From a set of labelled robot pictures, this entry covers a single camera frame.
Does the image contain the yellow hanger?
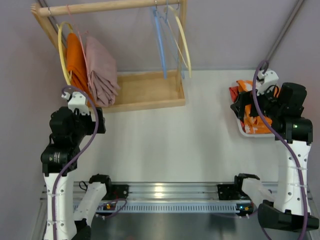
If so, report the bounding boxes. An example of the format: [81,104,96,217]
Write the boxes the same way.
[57,21,73,86]

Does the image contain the pink wire hanger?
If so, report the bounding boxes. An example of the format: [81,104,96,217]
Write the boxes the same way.
[66,4,90,80]

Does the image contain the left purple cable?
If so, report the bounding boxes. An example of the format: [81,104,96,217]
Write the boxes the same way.
[51,85,128,240]

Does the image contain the orange white patterned cloth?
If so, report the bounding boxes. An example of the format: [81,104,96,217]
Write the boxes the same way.
[236,80,272,135]

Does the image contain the blue hanger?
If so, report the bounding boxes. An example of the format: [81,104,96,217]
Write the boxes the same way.
[150,0,186,80]

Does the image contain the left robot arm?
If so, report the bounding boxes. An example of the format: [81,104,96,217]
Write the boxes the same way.
[40,106,112,240]

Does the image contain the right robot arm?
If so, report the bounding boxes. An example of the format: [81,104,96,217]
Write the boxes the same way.
[230,80,320,236]

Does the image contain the wooden clothes rack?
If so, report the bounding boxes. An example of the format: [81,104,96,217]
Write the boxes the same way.
[30,0,188,113]

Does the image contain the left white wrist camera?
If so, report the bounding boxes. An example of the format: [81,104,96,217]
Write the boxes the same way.
[61,91,90,116]

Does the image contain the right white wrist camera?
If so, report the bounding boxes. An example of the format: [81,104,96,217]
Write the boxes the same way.
[256,68,279,96]

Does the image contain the orange trousers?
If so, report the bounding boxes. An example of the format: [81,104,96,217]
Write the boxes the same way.
[66,33,94,100]

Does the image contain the pink trousers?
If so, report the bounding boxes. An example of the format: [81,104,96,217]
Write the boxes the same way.
[85,36,121,108]

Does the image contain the red cloth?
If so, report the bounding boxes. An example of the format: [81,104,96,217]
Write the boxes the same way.
[229,86,239,103]

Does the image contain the cream hanger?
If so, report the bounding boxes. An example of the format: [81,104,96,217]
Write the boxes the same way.
[163,5,192,78]

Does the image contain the aluminium mounting rail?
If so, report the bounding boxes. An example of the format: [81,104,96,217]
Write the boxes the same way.
[39,181,313,214]

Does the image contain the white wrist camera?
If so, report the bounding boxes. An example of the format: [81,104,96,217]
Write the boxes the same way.
[256,68,279,96]
[61,91,90,116]

